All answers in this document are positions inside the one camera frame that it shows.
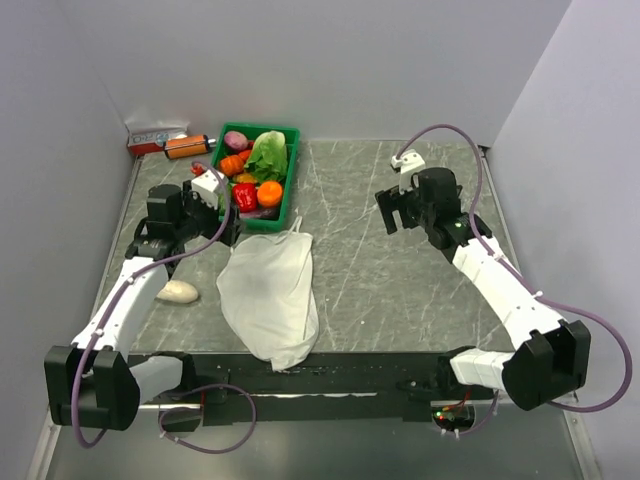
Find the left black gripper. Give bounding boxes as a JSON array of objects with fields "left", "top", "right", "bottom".
[{"left": 175, "top": 180, "right": 246, "bottom": 246}]

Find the white camisole garment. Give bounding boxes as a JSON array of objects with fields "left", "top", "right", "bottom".
[{"left": 216, "top": 216, "right": 319, "bottom": 372}]

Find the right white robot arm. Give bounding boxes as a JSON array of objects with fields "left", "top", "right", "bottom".
[{"left": 375, "top": 166, "right": 591, "bottom": 411}]

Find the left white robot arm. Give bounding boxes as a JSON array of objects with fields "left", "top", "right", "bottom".
[{"left": 44, "top": 181, "right": 241, "bottom": 435}]

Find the red bell pepper toy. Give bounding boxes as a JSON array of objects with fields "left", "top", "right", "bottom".
[{"left": 232, "top": 183, "right": 259, "bottom": 213}]

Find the white radish toy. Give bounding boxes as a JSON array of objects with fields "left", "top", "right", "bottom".
[{"left": 156, "top": 280, "right": 199, "bottom": 304}]

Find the orange cylinder bottle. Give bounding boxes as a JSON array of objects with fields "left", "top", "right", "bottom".
[{"left": 163, "top": 135, "right": 217, "bottom": 160}]

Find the small orange pumpkin toy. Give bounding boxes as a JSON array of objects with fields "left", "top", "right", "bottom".
[{"left": 218, "top": 154, "right": 245, "bottom": 177}]

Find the yellow pepper toy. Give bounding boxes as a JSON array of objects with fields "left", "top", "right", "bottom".
[{"left": 233, "top": 172, "right": 259, "bottom": 184}]

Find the purple eggplant toy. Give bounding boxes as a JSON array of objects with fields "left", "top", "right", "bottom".
[{"left": 240, "top": 208, "right": 280, "bottom": 221}]

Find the red white carton box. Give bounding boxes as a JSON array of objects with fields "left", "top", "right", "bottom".
[{"left": 127, "top": 128, "right": 187, "bottom": 157}]

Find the orange fruit toy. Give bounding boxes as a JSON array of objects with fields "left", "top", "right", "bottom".
[{"left": 257, "top": 181, "right": 284, "bottom": 208}]

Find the purple onion toy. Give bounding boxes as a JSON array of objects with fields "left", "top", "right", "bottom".
[{"left": 223, "top": 130, "right": 249, "bottom": 152}]

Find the green plastic bin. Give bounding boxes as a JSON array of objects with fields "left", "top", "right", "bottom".
[{"left": 212, "top": 122, "right": 300, "bottom": 232}]

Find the green lettuce toy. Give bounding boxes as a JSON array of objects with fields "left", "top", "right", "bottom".
[{"left": 245, "top": 130, "right": 288, "bottom": 183}]

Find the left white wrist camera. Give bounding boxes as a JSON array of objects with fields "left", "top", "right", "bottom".
[{"left": 191, "top": 170, "right": 223, "bottom": 210}]

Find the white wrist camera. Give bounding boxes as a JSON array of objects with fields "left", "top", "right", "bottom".
[
  {"left": 191, "top": 170, "right": 223, "bottom": 210},
  {"left": 390, "top": 149, "right": 425, "bottom": 174}
]

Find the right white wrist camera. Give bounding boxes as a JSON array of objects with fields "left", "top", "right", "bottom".
[{"left": 390, "top": 149, "right": 425, "bottom": 174}]

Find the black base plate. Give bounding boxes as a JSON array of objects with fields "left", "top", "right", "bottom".
[{"left": 152, "top": 352, "right": 493, "bottom": 426}]

